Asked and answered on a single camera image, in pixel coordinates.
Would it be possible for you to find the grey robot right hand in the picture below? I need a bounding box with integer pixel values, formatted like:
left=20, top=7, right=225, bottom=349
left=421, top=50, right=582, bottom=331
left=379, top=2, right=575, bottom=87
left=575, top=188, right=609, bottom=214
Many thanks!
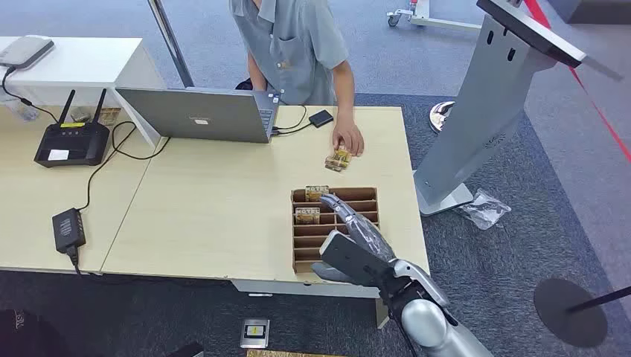
left=311, top=193, right=397, bottom=286

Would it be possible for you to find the person's left hand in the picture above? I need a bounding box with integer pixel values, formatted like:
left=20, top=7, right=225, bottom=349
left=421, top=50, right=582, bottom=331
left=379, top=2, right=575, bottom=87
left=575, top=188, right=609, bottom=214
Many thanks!
left=331, top=115, right=366, bottom=158

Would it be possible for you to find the stack of hotel cards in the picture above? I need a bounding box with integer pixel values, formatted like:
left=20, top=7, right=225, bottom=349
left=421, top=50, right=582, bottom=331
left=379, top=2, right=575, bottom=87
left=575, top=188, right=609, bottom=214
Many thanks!
left=324, top=147, right=353, bottom=173

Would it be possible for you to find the hotel key card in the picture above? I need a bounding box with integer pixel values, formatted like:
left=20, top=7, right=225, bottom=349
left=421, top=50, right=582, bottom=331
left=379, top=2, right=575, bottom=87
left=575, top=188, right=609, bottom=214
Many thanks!
left=304, top=184, right=330, bottom=203
left=294, top=207, right=321, bottom=225

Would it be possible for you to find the wooden slotted card organizer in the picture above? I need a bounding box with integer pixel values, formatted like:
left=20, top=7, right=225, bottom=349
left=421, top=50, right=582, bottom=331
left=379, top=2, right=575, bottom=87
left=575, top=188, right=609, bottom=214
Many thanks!
left=290, top=186, right=380, bottom=275

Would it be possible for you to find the person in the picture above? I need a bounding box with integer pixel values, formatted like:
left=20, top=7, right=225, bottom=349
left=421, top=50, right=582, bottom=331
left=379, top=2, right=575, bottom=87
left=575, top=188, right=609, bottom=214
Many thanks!
left=228, top=0, right=366, bottom=158

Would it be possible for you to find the small patterned card pack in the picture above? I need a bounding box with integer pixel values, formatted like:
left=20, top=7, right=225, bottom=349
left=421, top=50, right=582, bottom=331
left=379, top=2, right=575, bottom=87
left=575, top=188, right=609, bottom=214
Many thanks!
left=98, top=107, right=122, bottom=126

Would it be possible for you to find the small black usb hub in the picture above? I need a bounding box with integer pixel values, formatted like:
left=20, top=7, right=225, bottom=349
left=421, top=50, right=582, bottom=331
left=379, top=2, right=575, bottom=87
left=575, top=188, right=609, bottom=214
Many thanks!
left=308, top=109, right=335, bottom=129

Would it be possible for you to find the chrome stanchion base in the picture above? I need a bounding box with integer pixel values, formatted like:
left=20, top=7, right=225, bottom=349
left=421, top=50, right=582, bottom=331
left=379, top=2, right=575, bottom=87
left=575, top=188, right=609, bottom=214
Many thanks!
left=429, top=100, right=456, bottom=134

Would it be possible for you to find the crumpled clear plastic bag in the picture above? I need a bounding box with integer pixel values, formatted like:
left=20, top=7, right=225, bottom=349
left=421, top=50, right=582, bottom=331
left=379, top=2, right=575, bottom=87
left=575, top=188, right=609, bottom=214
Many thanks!
left=455, top=188, right=512, bottom=231

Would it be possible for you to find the dark grey floor mat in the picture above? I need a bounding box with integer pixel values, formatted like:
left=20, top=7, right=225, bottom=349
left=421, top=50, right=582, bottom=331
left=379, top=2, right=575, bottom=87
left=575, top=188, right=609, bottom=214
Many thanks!
left=0, top=92, right=631, bottom=357

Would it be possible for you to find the grey kiosk stand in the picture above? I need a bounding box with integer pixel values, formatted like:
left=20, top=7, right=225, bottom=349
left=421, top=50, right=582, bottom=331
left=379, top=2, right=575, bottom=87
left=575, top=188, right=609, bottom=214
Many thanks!
left=413, top=13, right=558, bottom=218

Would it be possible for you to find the yellow patterned strip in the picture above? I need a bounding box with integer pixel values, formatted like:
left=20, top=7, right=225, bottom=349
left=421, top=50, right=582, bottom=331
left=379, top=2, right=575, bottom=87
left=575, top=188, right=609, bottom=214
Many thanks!
left=245, top=348, right=348, bottom=357

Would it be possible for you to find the white wheeled cart base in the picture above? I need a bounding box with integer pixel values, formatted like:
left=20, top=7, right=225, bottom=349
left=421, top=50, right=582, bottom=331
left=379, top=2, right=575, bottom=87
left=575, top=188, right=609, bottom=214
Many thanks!
left=385, top=0, right=483, bottom=33

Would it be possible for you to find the small silver floor device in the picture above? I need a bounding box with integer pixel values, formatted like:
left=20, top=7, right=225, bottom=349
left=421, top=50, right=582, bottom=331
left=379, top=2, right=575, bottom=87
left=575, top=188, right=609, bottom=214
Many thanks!
left=239, top=318, right=271, bottom=350

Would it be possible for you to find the grey laptop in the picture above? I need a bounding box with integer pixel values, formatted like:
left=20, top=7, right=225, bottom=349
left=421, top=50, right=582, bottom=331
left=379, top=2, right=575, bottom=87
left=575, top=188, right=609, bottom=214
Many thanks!
left=114, top=86, right=282, bottom=145

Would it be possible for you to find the slanted metal pole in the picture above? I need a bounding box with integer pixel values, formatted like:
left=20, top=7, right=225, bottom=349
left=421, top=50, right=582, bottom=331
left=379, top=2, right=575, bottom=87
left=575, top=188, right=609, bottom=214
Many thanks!
left=147, top=0, right=196, bottom=89

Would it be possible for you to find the black kiosk screen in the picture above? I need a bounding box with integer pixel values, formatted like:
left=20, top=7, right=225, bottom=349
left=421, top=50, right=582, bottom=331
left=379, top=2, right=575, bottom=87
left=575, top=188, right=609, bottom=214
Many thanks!
left=475, top=0, right=626, bottom=83

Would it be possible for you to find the black box on floor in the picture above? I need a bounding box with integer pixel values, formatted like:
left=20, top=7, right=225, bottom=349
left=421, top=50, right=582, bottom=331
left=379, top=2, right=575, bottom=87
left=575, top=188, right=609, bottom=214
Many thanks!
left=164, top=341, right=205, bottom=357

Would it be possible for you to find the black round stanchion base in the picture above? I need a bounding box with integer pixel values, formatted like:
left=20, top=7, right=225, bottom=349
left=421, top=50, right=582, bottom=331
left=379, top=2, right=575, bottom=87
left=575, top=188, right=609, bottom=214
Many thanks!
left=533, top=278, right=609, bottom=349

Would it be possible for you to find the red barrier belt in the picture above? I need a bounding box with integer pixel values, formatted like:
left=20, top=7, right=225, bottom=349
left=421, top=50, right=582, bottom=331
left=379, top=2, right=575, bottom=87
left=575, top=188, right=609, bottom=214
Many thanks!
left=522, top=0, right=631, bottom=164

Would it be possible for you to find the black stanchion pole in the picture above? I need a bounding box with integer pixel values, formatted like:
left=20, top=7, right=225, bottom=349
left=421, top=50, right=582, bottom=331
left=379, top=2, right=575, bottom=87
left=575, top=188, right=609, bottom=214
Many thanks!
left=566, top=286, right=631, bottom=314

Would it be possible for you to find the dark grey block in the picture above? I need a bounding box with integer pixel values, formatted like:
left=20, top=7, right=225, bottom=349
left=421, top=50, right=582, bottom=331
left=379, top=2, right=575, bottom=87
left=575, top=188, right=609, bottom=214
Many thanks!
left=545, top=0, right=631, bottom=25

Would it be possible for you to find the black router with antennas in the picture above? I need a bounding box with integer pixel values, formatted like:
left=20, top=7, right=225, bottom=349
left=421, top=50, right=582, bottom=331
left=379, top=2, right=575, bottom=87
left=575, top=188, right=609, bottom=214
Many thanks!
left=33, top=89, right=111, bottom=169

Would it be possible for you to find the white cabinet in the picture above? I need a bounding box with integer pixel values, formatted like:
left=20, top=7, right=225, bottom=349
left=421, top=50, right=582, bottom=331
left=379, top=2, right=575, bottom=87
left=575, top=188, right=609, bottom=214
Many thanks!
left=0, top=36, right=166, bottom=149

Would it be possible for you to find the black power adapter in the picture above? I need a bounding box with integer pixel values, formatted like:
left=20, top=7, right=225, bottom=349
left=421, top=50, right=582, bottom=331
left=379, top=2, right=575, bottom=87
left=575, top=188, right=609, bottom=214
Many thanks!
left=51, top=207, right=87, bottom=254

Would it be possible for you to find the clear plastic packet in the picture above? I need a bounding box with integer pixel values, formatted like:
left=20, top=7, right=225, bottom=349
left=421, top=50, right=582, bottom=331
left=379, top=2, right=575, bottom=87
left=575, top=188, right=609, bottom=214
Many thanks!
left=0, top=96, right=40, bottom=123

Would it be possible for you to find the flat grey device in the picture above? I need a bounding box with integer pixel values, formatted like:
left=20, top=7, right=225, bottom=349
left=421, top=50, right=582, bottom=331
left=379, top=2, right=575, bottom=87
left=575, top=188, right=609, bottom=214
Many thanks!
left=0, top=35, right=55, bottom=70

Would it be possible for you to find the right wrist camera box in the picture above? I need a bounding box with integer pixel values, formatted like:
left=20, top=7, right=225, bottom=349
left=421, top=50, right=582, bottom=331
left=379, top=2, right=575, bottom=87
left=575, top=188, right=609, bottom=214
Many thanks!
left=319, top=230, right=395, bottom=289

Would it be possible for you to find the thin black laptop cable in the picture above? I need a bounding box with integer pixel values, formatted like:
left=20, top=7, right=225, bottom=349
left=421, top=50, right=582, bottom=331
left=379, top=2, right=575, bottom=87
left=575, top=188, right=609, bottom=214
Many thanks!
left=271, top=103, right=309, bottom=132

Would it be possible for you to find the black usb hub cable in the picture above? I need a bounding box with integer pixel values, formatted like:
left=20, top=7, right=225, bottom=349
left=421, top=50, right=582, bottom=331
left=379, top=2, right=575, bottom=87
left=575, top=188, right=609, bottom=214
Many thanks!
left=272, top=122, right=313, bottom=136

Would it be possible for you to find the white desk frame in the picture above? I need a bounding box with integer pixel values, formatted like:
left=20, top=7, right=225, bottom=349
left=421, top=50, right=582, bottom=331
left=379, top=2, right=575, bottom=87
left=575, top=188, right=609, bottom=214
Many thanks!
left=230, top=278, right=391, bottom=329

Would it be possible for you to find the black adapter output cable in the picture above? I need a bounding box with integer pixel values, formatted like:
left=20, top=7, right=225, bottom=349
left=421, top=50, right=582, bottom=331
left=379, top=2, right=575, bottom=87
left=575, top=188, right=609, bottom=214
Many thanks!
left=76, top=120, right=172, bottom=212

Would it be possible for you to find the black adapter mains cable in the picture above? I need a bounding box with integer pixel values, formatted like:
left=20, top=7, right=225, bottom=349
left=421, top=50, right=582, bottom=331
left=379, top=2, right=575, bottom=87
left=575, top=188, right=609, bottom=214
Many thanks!
left=66, top=245, right=84, bottom=277

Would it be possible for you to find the black device cable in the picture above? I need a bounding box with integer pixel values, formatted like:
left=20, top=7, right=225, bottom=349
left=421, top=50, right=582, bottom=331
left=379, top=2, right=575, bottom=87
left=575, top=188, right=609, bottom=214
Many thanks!
left=1, top=66, right=60, bottom=124

